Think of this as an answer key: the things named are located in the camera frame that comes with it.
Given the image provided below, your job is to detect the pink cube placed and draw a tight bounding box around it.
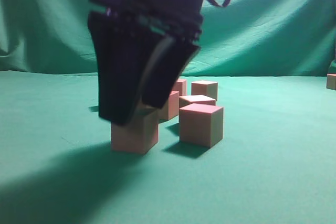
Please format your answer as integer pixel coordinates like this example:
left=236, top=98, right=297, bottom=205
left=191, top=80, right=218, bottom=101
left=179, top=103, right=224, bottom=148
left=159, top=91, right=180, bottom=121
left=173, top=79, right=187, bottom=96

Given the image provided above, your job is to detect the pink cube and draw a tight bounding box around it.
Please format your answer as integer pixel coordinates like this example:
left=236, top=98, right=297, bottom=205
left=111, top=108, right=159, bottom=154
left=326, top=73, right=336, bottom=90
left=179, top=95, right=216, bottom=108

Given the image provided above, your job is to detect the green backdrop cloth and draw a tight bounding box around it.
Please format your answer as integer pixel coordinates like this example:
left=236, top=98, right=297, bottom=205
left=1, top=0, right=335, bottom=76

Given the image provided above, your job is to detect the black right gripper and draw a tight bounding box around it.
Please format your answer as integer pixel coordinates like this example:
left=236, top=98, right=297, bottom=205
left=88, top=0, right=203, bottom=125

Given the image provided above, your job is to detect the green table cloth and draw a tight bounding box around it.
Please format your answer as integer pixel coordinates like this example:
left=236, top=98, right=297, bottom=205
left=1, top=71, right=335, bottom=223

